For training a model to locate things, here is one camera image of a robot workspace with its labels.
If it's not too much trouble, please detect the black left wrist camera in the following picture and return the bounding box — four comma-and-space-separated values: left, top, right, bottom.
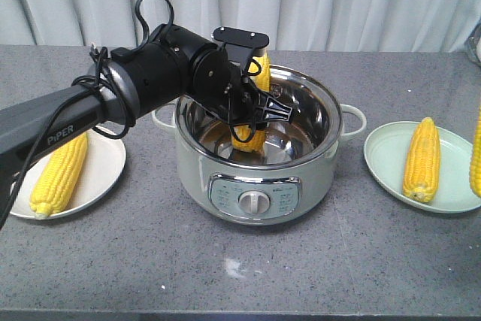
212, 27, 270, 72

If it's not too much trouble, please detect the grey white curtain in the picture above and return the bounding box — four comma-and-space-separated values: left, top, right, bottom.
1, 0, 480, 52

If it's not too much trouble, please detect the light green plate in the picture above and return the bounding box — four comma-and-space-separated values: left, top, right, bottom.
364, 121, 480, 213

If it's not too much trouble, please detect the green electric cooking pot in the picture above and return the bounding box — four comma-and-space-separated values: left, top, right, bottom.
151, 65, 366, 226

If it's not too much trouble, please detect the beige white plate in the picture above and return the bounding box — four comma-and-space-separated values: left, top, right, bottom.
10, 129, 126, 220

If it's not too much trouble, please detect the yellow corn cob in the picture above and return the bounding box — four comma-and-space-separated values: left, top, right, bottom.
469, 111, 481, 197
402, 117, 441, 203
231, 48, 272, 156
29, 132, 89, 220

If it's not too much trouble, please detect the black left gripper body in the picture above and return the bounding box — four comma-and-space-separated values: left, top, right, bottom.
187, 47, 260, 126

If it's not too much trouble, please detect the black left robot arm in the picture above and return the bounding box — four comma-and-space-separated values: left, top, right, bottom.
1, 25, 292, 219

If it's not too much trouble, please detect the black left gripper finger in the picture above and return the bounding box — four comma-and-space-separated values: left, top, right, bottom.
257, 91, 292, 123

